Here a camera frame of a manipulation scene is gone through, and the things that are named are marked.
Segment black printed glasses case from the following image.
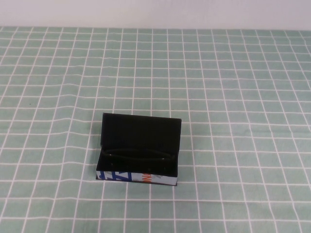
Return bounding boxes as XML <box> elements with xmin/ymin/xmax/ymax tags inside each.
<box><xmin>95</xmin><ymin>113</ymin><xmax>183</xmax><ymax>188</ymax></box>

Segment green white checked tablecloth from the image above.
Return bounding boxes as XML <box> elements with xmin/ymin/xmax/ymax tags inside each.
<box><xmin>0</xmin><ymin>26</ymin><xmax>311</xmax><ymax>233</ymax></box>

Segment black frame glasses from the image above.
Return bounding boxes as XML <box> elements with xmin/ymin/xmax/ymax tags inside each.
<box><xmin>101</xmin><ymin>148</ymin><xmax>177</xmax><ymax>163</ymax></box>

